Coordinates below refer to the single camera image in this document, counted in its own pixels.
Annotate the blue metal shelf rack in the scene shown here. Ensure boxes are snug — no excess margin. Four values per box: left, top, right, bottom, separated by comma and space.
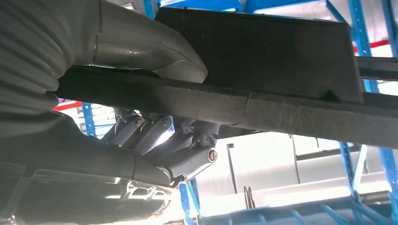
81, 102, 117, 139
141, 0, 398, 225

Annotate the white vehicle with red stripe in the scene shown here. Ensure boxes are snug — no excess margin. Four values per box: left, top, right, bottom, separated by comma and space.
192, 132, 392, 209

